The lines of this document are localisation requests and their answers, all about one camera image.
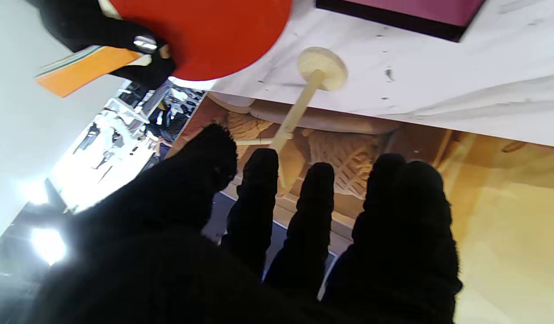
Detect wooden peg stand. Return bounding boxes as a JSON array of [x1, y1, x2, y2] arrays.
[[234, 46, 348, 192]]

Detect red black ping pong bat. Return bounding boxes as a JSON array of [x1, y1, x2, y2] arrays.
[[36, 0, 293, 98]]

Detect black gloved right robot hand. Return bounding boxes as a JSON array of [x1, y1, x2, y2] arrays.
[[27, 0, 176, 90]]

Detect printed living room backdrop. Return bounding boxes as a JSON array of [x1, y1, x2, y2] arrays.
[[164, 92, 554, 324]]

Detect black box with pink inside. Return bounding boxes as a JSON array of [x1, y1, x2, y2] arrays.
[[315, 0, 487, 42]]

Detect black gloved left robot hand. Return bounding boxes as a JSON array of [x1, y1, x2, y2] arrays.
[[29, 124, 464, 324]]

